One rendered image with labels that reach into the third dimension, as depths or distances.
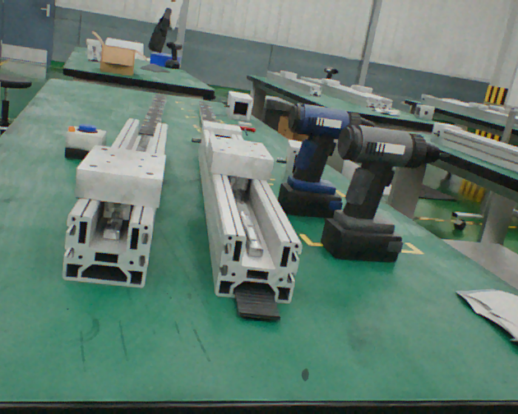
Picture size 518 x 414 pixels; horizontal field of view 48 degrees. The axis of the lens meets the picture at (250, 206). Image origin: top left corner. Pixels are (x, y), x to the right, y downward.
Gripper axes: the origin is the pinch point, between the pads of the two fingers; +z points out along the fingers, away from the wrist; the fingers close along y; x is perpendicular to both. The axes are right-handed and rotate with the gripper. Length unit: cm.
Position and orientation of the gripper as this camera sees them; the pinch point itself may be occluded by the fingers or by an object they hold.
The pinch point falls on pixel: (154, 46)
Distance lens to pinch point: 151.6
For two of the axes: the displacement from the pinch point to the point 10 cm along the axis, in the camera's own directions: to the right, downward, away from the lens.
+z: -3.7, 9.0, 2.2
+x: -9.1, -3.0, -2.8
